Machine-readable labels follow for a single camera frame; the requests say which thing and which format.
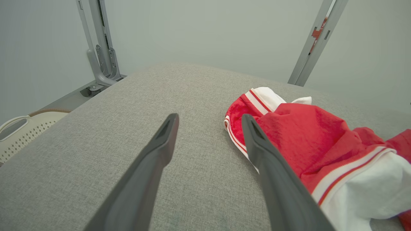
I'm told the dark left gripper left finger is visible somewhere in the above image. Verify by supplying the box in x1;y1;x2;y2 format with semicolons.
84;113;179;231

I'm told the grey metal wheeled stand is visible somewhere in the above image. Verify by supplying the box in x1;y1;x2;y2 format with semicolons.
75;0;127;97

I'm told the cream perforated laundry basket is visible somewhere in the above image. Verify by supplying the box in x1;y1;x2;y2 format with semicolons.
0;108;72;166

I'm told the grey metal double post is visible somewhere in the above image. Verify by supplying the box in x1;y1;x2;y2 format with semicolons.
287;0;349;87

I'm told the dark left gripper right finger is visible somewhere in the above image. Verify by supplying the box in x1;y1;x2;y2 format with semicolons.
241;114;336;231

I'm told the red white jersey shirt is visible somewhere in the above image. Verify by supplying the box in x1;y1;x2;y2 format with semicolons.
224;87;411;231

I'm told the red sticker on post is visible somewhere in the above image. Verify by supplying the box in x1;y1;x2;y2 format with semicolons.
310;18;328;53

